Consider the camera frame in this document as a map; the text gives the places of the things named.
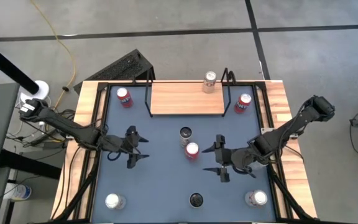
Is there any black metal beam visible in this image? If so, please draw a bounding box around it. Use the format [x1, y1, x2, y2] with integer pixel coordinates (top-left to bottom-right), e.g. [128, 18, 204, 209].
[0, 149, 62, 180]

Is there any white and blue container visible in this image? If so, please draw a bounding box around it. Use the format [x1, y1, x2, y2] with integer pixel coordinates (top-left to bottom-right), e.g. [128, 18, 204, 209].
[3, 183, 32, 202]

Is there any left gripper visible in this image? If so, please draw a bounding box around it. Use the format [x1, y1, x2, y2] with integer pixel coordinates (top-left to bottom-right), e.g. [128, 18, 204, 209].
[99, 126, 150, 169]

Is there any yellow cable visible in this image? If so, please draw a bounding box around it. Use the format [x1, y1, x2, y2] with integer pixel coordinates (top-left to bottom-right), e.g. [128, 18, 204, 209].
[29, 0, 76, 116]

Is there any black pole with white base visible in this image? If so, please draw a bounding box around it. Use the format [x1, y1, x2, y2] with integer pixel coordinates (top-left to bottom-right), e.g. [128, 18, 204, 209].
[0, 36, 50, 105]

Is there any black perforated computer case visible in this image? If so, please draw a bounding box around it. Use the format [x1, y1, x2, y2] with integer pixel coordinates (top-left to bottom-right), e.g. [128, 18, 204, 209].
[73, 49, 156, 94]

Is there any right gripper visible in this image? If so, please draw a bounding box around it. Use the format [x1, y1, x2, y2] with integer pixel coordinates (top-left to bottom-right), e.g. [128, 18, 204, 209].
[201, 134, 254, 184]

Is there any grey-blue table mat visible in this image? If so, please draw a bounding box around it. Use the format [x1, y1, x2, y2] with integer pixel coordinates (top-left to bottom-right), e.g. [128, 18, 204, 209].
[91, 85, 277, 223]

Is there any silver Diet Coke can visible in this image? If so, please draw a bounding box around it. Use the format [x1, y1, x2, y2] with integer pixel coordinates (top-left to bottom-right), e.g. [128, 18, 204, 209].
[104, 193, 127, 210]
[244, 190, 269, 208]
[201, 70, 218, 94]

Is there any black metal table frame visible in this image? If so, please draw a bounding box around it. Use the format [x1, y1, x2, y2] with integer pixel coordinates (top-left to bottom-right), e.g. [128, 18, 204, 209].
[50, 80, 318, 224]

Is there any white Celsius slim can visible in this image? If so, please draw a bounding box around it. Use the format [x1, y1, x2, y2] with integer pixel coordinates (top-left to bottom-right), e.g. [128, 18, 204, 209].
[250, 161, 270, 171]
[179, 126, 193, 148]
[188, 192, 204, 208]

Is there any wooden shelf with black frame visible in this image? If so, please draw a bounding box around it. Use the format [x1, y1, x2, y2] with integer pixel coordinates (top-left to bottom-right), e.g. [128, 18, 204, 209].
[144, 67, 237, 118]

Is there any red Fanta soda can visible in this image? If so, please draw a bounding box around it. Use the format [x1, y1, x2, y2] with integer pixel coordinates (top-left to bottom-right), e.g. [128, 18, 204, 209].
[233, 93, 252, 115]
[185, 142, 200, 161]
[116, 86, 134, 109]

